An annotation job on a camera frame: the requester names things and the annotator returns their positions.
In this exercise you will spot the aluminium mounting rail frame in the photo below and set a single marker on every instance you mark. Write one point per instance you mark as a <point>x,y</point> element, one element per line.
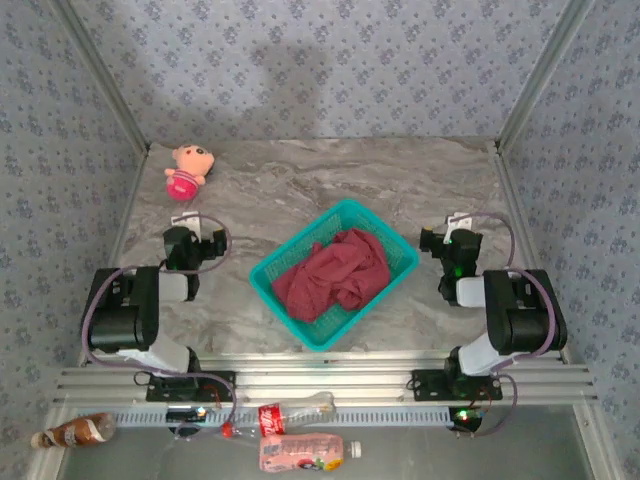
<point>325,382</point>

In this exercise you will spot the aluminium table side rail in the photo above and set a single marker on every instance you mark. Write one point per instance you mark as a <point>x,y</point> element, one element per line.
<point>130,200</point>
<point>514,195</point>

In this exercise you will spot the teal plastic mesh basket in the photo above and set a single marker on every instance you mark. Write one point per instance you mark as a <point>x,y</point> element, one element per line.
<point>300,250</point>

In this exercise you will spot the pink drink bottle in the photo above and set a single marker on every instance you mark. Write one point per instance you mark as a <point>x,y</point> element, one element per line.
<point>300,452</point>

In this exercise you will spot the pink plush doll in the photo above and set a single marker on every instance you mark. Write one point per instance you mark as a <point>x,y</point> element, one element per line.
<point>187,160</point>

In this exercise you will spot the maroon ribbed tank top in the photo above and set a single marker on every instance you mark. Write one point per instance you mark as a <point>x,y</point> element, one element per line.
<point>365,260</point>
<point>305,295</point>

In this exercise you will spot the small circuit board with LED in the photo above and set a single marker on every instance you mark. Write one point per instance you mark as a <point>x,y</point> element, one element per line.
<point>465,417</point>
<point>185,415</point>

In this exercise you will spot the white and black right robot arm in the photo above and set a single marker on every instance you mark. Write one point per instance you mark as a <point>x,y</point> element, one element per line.
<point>525,320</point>

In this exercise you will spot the brown drink bottle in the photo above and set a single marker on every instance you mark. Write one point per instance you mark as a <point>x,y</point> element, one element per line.
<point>75,432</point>

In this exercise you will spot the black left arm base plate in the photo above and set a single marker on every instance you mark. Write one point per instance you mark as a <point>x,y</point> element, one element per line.
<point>220,385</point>

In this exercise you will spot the clear cola bottle red label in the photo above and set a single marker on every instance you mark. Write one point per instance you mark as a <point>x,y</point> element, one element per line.
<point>271,420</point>

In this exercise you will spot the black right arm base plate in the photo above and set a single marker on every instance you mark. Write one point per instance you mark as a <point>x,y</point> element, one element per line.
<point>427,385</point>

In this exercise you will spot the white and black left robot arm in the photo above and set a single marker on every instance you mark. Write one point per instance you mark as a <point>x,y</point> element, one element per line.
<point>125,320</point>

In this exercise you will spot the aluminium corner post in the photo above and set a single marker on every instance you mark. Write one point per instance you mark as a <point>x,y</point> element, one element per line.
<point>544,75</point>
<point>104,75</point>

